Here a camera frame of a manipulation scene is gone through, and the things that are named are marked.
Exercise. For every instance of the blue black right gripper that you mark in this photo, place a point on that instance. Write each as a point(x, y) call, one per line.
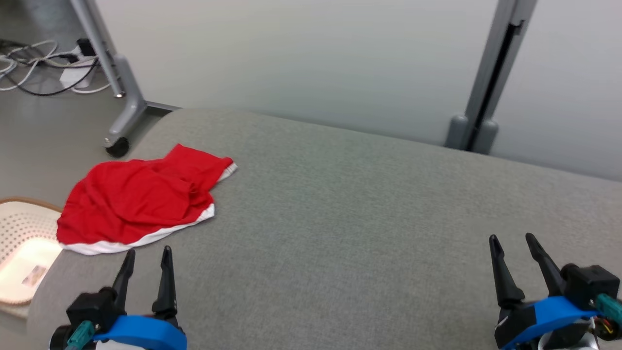
point(549, 313)

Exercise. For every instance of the red shorts white trim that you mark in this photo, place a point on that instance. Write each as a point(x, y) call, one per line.
point(131, 199)

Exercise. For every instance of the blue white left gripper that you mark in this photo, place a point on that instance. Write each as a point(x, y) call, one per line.
point(141, 333)

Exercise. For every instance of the beige perforated laundry basket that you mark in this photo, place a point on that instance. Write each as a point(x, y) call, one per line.
point(24, 228)

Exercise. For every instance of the grey partition post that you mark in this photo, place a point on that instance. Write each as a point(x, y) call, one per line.
point(486, 73)

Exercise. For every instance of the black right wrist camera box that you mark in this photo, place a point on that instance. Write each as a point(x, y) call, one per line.
point(590, 284)

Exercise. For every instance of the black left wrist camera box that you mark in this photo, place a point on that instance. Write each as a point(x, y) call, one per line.
point(92, 306)

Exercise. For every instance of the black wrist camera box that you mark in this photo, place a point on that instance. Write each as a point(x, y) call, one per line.
point(590, 284)
point(92, 306)

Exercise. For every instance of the grey wheeled partition leg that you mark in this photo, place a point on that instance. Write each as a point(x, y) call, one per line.
point(129, 104)

